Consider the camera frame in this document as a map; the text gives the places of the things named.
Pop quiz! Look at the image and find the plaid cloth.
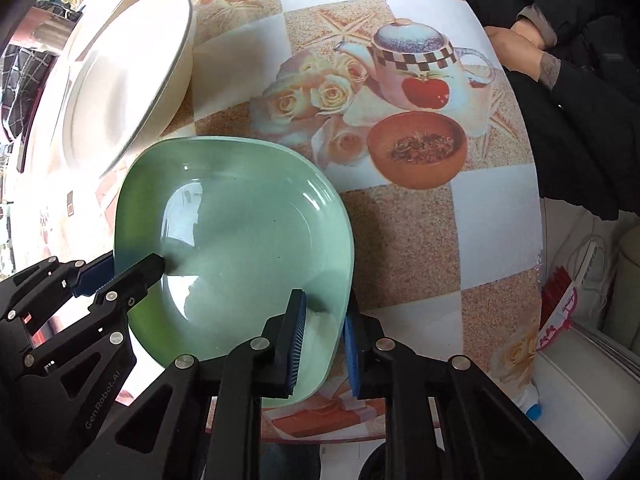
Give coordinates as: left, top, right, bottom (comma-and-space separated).
0, 42, 51, 143

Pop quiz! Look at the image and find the green square plate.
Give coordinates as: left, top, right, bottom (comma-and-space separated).
114, 136, 356, 408

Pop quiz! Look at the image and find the red and white packet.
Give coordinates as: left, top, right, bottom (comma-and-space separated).
537, 265, 581, 351

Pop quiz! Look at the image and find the white bowl grey rim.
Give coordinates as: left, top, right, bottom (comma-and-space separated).
62, 0, 196, 179

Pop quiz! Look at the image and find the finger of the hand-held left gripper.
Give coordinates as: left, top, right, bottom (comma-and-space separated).
0, 255, 117, 341
17, 253, 166, 377

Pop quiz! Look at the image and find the printed tablecloth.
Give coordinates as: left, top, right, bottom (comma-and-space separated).
22, 0, 546, 443

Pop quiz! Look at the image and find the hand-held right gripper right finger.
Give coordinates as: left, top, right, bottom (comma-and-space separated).
342, 292, 586, 480

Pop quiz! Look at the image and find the white plastic container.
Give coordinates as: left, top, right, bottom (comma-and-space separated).
520, 325, 640, 480

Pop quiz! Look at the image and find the white round plate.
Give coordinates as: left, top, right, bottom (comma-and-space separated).
22, 0, 151, 201

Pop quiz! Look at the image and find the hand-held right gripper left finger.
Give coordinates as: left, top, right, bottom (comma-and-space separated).
62, 288, 307, 480

